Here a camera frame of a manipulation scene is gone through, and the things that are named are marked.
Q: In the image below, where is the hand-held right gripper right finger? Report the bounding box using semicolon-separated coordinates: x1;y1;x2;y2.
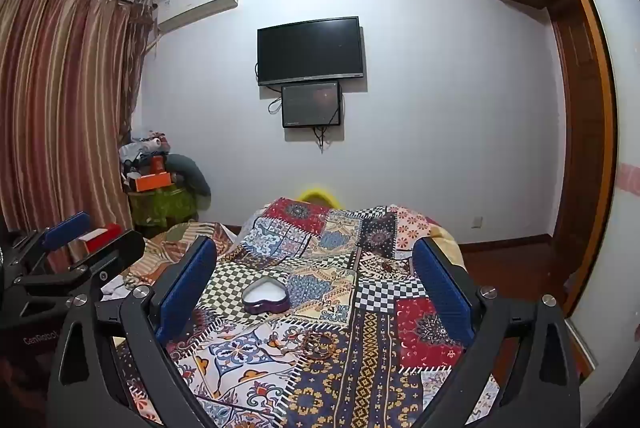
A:
412;235;583;428

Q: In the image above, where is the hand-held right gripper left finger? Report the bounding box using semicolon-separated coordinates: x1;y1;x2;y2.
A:
47;235;221;428

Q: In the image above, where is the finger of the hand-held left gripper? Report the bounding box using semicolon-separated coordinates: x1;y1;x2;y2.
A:
20;229;146;309
10;212;93;269

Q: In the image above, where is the purple heart-shaped tin box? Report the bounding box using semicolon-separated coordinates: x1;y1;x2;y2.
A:
242;277;291;315

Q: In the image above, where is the red and white box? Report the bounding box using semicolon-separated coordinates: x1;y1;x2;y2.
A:
78;223;124;254

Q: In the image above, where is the brown striped quilt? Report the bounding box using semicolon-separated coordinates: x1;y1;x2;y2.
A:
120;220;242;289

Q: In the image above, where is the green cloth covered stand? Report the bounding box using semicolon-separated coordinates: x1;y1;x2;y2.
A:
127;185;199;229

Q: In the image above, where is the orange box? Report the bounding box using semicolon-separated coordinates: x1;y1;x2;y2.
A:
131;173;174;193

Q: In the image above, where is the patchwork printed blanket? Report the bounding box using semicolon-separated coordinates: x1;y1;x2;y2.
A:
115;197;501;428

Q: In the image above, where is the pile of household clutter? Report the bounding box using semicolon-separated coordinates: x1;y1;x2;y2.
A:
119;128;174;181

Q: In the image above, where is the dark green cushion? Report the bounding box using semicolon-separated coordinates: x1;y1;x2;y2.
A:
165;153;212;198

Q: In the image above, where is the striped brown curtain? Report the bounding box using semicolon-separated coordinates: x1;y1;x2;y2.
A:
0;0;153;259

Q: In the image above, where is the yellow plastic seat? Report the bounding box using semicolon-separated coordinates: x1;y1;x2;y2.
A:
298;189;345;211

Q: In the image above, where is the wooden door and cabinet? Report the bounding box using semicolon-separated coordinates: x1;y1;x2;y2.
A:
542;0;619;319

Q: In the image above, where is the white air conditioner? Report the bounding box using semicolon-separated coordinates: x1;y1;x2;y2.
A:
152;0;240;33

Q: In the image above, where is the black monitor cable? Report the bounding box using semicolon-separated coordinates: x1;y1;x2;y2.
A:
312;125;334;153

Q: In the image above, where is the small black wall monitor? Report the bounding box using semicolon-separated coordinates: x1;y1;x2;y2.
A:
281;80;343;129

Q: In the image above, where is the black wall television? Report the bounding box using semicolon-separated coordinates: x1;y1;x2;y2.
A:
256;16;365;87

